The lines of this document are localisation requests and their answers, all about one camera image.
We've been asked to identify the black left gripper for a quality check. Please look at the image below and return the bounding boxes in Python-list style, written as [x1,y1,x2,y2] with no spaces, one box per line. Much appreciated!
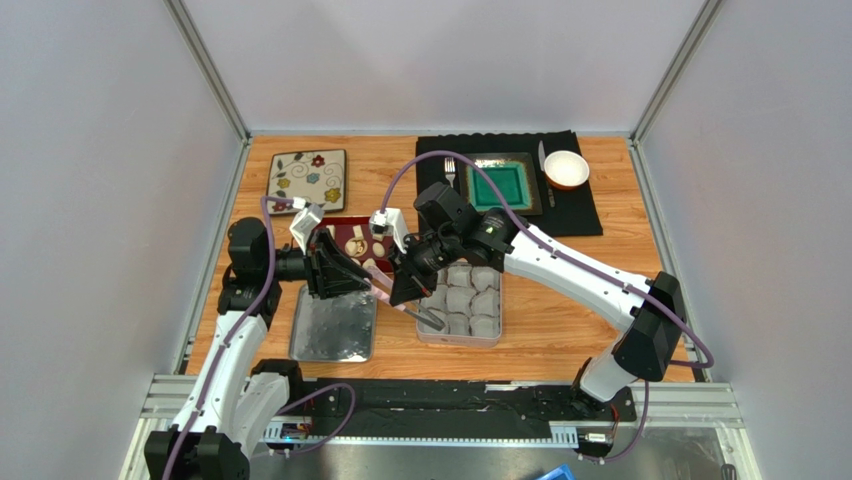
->
[261,228,371,300]

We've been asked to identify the silver tin lid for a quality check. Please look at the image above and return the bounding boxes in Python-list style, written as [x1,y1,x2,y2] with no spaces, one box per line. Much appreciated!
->
[288,286,378,363]

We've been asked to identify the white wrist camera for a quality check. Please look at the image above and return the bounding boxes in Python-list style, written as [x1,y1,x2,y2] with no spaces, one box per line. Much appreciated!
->
[369,208,409,253]
[289,197,324,253]

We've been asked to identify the black cloth placemat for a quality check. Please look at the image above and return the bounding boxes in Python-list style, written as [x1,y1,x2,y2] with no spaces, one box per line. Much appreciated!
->
[416,130,603,237]

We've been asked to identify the silver knife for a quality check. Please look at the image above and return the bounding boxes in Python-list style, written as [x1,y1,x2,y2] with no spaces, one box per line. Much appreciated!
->
[537,139,556,208]

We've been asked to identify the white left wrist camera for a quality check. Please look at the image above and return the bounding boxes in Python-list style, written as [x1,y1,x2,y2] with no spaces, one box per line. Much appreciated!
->
[289,197,324,253]

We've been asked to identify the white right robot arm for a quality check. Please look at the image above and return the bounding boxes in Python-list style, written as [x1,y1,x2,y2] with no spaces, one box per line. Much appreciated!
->
[370,183,686,403]

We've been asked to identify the silver fork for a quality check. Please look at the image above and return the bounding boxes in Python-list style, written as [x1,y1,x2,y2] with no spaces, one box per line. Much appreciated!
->
[444,157,457,188]

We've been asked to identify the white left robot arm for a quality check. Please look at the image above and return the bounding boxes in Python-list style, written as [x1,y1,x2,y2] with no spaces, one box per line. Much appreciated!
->
[144,217,371,479]

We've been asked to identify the pink handled metal tongs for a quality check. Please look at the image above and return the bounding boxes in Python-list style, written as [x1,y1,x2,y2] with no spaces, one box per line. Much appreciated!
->
[362,262,447,332]

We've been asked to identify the green square plate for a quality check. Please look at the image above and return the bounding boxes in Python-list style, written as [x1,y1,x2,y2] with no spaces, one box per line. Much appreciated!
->
[458,152,543,217]

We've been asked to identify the pink metal tin box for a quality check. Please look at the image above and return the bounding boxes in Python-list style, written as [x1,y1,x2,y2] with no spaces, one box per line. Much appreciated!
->
[416,262,503,348]

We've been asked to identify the floral square plate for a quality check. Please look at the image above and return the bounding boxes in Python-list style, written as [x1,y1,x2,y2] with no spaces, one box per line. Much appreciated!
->
[266,149,348,213]

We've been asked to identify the red lacquer tray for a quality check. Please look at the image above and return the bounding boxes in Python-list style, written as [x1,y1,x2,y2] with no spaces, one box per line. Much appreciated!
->
[319,216,394,275]

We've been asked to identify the white orange bowl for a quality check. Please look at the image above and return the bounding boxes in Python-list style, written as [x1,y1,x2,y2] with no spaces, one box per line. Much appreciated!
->
[543,150,590,190]

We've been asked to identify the white oval chocolate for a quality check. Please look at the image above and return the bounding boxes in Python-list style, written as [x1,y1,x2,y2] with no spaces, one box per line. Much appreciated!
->
[372,242,386,258]

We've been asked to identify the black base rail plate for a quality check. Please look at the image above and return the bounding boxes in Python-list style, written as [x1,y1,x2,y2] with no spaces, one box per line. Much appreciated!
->
[262,378,639,444]

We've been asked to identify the blue plastic object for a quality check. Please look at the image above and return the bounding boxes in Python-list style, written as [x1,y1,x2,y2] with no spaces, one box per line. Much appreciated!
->
[535,464,576,480]

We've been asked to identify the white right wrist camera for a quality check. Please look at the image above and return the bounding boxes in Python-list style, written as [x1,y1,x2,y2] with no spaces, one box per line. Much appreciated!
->
[369,208,409,253]

